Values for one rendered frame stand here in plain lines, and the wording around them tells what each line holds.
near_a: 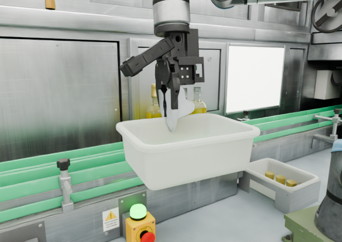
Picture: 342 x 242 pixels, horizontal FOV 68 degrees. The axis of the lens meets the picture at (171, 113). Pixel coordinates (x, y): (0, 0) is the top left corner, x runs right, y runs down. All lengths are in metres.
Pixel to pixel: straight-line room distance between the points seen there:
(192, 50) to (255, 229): 0.57
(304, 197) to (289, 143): 0.42
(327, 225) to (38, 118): 0.88
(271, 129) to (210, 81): 0.36
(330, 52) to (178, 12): 1.29
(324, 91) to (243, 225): 1.20
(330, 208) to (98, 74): 0.80
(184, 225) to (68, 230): 0.33
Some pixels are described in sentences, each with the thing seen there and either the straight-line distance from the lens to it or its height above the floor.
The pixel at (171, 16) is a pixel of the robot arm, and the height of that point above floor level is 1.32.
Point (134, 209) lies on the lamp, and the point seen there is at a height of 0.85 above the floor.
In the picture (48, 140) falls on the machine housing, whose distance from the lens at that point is 0.97.
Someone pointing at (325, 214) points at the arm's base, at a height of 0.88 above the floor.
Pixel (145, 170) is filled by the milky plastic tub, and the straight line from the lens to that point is 0.38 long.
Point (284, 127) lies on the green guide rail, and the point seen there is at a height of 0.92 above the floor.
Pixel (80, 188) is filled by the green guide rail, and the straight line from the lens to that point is 0.72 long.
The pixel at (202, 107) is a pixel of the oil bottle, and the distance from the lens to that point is 0.96.
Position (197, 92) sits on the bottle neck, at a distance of 0.95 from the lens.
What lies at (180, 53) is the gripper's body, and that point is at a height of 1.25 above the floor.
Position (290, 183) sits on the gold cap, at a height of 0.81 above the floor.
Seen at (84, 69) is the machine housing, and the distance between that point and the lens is 0.95.
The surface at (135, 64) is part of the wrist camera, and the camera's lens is 0.49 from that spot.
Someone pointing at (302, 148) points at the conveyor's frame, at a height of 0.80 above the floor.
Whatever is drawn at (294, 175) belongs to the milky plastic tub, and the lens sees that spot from 1.10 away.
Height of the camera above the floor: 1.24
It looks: 12 degrees down
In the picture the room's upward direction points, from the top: straight up
